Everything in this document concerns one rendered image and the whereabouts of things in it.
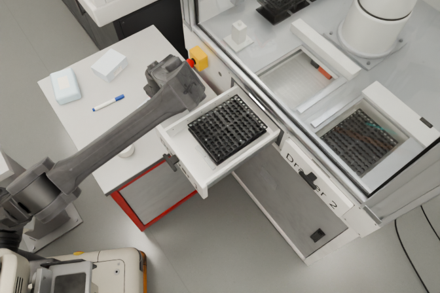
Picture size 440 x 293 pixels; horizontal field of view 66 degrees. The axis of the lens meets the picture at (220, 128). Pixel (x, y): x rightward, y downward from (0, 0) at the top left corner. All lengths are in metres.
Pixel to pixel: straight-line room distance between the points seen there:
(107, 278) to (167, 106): 1.17
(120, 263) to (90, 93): 0.78
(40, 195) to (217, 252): 1.32
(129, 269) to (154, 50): 1.00
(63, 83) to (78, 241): 0.94
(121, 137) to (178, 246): 1.33
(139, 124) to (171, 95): 0.09
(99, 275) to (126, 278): 0.12
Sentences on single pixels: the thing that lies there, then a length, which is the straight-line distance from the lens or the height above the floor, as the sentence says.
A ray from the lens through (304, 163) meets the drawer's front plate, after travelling 1.14.
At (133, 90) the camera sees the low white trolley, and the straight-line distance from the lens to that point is 1.48.
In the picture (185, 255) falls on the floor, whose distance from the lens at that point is 1.95.
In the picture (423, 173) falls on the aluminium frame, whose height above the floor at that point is 1.26.
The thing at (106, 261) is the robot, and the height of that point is 0.28.
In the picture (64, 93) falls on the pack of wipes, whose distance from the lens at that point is 1.50.
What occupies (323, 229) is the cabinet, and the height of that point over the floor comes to 0.56.
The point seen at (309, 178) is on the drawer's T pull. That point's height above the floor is 0.91.
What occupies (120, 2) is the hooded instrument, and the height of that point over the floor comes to 0.88.
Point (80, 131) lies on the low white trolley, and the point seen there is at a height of 0.76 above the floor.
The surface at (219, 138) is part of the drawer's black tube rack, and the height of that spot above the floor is 0.87.
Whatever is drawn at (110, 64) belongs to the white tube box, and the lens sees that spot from 1.52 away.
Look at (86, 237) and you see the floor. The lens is 2.09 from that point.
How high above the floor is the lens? 1.92
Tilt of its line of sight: 60 degrees down
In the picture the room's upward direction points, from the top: 1 degrees clockwise
